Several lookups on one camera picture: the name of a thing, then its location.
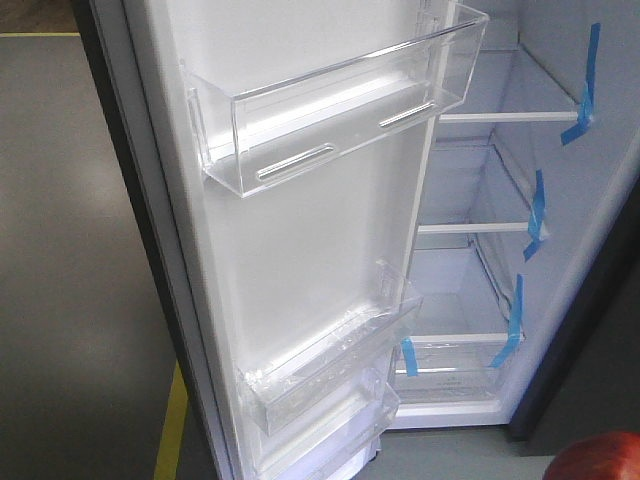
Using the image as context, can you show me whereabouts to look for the lower clear door bin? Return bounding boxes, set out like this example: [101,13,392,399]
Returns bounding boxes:
[254,368,399,479]

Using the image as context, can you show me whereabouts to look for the clear door bin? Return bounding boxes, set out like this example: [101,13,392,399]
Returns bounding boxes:
[254,368,399,479]
[238,260,423,436]
[183,1,489,198]

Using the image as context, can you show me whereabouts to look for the refrigerator door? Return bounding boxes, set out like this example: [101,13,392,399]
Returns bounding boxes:
[74,0,476,480]

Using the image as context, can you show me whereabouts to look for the dark grey refrigerator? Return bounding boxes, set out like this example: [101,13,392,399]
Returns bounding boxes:
[392,1,639,437]

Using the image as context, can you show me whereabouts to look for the clear crisper drawer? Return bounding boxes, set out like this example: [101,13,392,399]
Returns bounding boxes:
[393,333,521,404]

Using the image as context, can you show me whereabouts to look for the middle clear door bin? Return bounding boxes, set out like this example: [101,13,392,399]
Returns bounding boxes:
[238,260,423,436]

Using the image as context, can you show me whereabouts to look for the red yellow apple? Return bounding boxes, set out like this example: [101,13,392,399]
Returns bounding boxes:
[543,431,639,479]

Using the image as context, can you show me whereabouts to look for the upper clear door bin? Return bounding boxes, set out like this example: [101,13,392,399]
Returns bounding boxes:
[183,1,489,198]

